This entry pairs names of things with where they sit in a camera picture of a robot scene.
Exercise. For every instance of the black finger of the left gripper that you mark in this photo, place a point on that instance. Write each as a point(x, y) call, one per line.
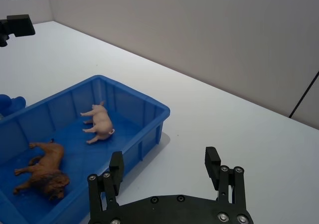
point(21, 26)

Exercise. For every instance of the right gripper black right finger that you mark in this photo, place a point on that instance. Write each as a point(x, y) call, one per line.
point(212, 166)

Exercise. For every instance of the blue plastic bin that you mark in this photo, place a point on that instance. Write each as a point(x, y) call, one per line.
point(74, 144)

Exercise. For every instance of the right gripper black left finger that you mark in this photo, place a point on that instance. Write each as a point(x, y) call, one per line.
point(117, 169)

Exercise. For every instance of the brown toy lion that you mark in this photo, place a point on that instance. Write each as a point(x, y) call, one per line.
point(47, 169)

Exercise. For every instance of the pink toy pig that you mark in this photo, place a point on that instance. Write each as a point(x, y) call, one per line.
point(102, 120)

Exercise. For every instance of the blue plastic object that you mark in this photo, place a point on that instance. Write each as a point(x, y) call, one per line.
point(13, 104)

